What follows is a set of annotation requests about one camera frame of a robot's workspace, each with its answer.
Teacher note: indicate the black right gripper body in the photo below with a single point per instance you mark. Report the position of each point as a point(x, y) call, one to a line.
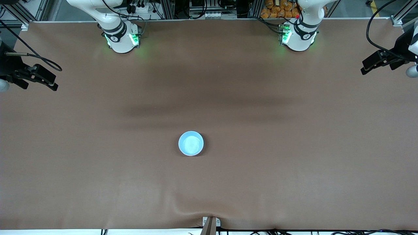
point(7, 65)

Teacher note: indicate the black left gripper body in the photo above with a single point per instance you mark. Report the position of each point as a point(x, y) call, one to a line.
point(400, 47)

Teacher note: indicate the blue bowl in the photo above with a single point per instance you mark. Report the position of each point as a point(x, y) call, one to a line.
point(191, 143)

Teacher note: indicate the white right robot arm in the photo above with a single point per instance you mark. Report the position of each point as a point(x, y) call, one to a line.
point(119, 39)

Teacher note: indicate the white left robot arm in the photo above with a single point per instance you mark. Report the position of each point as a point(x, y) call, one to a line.
point(302, 36)

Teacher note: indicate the orange objects crate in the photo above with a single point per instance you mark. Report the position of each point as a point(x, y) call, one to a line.
point(277, 9)

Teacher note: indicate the white power strip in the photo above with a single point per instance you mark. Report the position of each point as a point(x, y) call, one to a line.
point(140, 9)

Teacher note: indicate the brown table cloth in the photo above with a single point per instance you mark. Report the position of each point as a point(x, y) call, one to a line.
point(261, 163)

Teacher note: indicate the white terminal block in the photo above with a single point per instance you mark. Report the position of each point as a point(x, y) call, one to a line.
point(214, 15)

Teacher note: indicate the metal table corner bracket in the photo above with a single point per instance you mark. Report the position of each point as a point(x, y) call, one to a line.
point(397, 21)
point(25, 26)

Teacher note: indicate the aluminium frame post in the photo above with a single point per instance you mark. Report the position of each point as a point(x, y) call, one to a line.
point(256, 8)
point(167, 9)

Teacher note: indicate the grey bracket with brown post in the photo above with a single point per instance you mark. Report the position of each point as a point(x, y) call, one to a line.
point(210, 225)

